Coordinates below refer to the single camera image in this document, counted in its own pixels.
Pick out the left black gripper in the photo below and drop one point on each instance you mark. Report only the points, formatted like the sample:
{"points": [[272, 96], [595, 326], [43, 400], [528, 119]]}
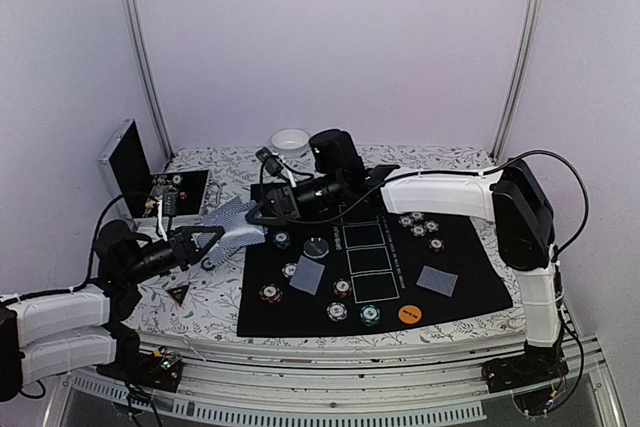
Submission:
{"points": [[177, 237]]}

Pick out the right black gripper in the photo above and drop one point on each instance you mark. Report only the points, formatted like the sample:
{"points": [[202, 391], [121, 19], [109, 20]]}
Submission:
{"points": [[284, 202]]}

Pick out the green chip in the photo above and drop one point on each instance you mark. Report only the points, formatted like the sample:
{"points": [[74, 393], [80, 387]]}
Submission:
{"points": [[370, 315], [282, 240]]}

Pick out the clear dealer button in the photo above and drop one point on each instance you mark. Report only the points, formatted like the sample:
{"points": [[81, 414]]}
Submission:
{"points": [[316, 248]]}

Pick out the blue card deck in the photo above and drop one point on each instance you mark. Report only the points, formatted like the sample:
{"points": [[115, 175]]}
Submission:
{"points": [[238, 232]]}

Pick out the red chip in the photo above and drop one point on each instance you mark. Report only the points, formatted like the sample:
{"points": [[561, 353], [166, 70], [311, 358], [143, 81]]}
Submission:
{"points": [[436, 245], [342, 288], [271, 294]]}

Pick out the white chip cluster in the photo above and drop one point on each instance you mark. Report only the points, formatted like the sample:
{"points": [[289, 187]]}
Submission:
{"points": [[417, 216], [418, 230], [432, 226]]}

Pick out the orange big blind button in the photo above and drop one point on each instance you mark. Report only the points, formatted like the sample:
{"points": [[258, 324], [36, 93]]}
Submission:
{"points": [[409, 314]]}

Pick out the face-down card big blind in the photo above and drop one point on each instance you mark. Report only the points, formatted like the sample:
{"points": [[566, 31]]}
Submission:
{"points": [[437, 281]]}

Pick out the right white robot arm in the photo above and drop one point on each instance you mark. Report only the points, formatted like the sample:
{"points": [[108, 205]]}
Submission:
{"points": [[509, 196]]}

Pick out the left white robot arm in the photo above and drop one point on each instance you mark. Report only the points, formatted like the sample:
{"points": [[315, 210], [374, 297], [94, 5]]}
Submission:
{"points": [[51, 332]]}

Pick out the white ceramic bowl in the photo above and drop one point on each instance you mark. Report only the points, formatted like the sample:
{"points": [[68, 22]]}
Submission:
{"points": [[290, 143]]}

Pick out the black triangular marker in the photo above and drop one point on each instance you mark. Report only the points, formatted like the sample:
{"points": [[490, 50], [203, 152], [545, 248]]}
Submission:
{"points": [[178, 293]]}

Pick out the silver poker chip case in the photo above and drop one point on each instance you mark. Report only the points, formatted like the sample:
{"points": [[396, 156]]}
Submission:
{"points": [[125, 168]]}

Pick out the black poker mat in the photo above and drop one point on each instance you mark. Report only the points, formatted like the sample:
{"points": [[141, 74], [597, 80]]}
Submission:
{"points": [[335, 262]]}

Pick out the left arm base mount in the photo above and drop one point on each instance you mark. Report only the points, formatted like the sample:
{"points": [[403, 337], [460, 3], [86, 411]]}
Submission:
{"points": [[160, 370]]}

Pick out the left aluminium frame post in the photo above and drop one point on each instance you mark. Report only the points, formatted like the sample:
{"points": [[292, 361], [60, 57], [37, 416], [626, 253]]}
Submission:
{"points": [[134, 24]]}

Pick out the aluminium frame post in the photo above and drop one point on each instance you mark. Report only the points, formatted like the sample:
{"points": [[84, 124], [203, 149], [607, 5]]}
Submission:
{"points": [[134, 24], [530, 19]]}

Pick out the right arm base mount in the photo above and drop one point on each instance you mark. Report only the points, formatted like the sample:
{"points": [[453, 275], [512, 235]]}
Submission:
{"points": [[534, 365]]}

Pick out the right aluminium frame post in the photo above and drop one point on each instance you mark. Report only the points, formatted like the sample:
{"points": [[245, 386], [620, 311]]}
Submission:
{"points": [[530, 19]]}

